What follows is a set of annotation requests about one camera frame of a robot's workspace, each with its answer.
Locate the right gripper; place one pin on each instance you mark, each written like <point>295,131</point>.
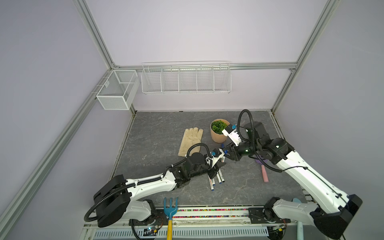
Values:
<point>233,152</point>

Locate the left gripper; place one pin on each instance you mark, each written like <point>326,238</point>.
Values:
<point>214,169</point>

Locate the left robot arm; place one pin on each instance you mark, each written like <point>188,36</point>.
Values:
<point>121,196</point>

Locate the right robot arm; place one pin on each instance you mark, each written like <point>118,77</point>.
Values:
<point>332,209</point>

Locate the purple object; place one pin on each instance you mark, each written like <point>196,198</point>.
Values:
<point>259,162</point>

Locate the tan pot green plant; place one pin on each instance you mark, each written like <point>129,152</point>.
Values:
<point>217,126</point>

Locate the cream fabric glove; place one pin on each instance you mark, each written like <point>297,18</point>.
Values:
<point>191,137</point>

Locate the pink eraser stick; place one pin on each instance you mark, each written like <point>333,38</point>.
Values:
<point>264,173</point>

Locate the light blue garden trowel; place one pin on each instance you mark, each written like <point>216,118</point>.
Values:
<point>300,228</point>

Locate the white mesh box basket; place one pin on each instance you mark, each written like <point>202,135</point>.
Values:
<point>119,90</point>

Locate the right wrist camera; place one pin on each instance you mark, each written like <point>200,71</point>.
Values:
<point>232,133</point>

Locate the blue garden fork yellow handle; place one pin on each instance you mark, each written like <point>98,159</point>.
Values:
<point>170,211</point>

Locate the white wire wall basket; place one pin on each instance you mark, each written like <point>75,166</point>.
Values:
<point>186,78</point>

